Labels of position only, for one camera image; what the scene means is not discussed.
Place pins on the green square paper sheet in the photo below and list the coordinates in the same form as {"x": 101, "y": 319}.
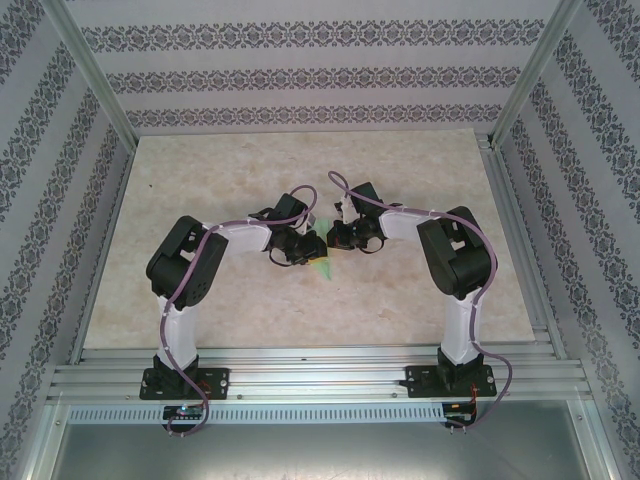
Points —
{"x": 324, "y": 270}

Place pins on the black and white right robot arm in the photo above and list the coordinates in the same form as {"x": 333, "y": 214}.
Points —
{"x": 460, "y": 265}

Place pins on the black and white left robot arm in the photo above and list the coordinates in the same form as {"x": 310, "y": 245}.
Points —
{"x": 185, "y": 265}

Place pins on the grey sheet metal panel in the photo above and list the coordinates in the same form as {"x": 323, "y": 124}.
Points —
{"x": 320, "y": 450}

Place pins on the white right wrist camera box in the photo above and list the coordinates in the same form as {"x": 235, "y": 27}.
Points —
{"x": 345, "y": 209}

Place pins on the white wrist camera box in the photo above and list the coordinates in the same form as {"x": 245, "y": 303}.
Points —
{"x": 310, "y": 222}
{"x": 345, "y": 209}

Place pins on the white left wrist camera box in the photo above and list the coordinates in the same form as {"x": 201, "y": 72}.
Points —
{"x": 310, "y": 222}

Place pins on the long aluminium mounting rail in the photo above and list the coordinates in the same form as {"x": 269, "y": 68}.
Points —
{"x": 310, "y": 375}

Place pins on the aluminium side rail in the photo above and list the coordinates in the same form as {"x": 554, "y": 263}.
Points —
{"x": 102, "y": 250}
{"x": 512, "y": 225}

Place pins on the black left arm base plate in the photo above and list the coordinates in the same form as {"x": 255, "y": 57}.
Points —
{"x": 217, "y": 382}

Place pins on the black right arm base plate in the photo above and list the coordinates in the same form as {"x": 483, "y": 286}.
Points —
{"x": 420, "y": 380}

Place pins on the aluminium frame post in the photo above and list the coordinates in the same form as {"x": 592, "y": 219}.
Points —
{"x": 95, "y": 75}
{"x": 535, "y": 75}

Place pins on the aluminium lower frame beam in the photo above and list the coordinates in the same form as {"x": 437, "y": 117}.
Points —
{"x": 42, "y": 445}
{"x": 597, "y": 445}

